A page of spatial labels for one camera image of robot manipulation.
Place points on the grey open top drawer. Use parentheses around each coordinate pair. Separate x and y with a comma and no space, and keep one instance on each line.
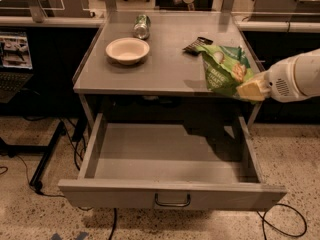
(125,165)

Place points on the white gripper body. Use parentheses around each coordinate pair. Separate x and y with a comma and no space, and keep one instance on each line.
(279,81)

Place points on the black metal drawer handle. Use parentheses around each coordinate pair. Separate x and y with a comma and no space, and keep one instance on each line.
(172,200)

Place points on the green soda can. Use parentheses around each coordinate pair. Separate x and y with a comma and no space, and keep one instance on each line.
(141,27)

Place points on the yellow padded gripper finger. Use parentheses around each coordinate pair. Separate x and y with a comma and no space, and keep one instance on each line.
(255,89)

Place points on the grey cabinet table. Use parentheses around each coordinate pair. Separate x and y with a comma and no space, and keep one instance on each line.
(166,71)

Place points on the laptop computer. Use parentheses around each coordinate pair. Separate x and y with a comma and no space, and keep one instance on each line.
(16,67)

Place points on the white paper bowl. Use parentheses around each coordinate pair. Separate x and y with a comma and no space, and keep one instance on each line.
(127,51)

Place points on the green rice chip bag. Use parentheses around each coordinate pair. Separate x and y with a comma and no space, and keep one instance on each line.
(225,67)

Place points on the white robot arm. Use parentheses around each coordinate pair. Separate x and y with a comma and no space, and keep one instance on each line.
(307,73)

